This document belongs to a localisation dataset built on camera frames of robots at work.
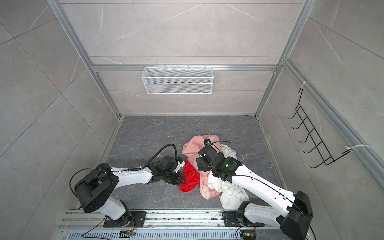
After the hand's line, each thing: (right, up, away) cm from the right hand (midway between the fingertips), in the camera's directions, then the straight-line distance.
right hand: (207, 157), depth 79 cm
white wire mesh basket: (-18, +48, +22) cm, 56 cm away
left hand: (-12, -14, +6) cm, 19 cm away
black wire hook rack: (+49, +23, -2) cm, 54 cm away
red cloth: (-9, -14, +6) cm, 17 cm away
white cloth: (+14, -19, -2) cm, 24 cm away
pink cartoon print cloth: (-9, +3, +11) cm, 14 cm away
